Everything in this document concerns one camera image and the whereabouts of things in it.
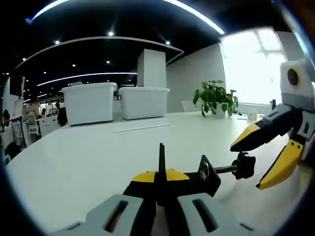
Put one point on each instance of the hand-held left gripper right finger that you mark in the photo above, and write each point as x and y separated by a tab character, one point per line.
211	216

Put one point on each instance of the black clamp fixed fixture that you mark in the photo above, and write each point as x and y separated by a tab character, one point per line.
197	184

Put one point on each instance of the white desk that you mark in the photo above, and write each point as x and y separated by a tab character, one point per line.
98	157

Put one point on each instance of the white plastic storage box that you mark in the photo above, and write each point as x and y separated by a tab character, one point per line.
144	104
89	105

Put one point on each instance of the white office chair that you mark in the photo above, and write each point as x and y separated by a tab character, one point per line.
32	124

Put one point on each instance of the curved ceiling light strip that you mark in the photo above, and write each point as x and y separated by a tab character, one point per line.
209	22

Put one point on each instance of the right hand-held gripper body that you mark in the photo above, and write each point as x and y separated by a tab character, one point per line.
304	81

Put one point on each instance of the black knob screw retaining clip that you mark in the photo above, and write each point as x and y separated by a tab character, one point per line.
243	167

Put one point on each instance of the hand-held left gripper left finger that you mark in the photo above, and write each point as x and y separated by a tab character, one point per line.
110	216

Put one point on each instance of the green potted plant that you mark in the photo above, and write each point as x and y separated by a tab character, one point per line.
214	98

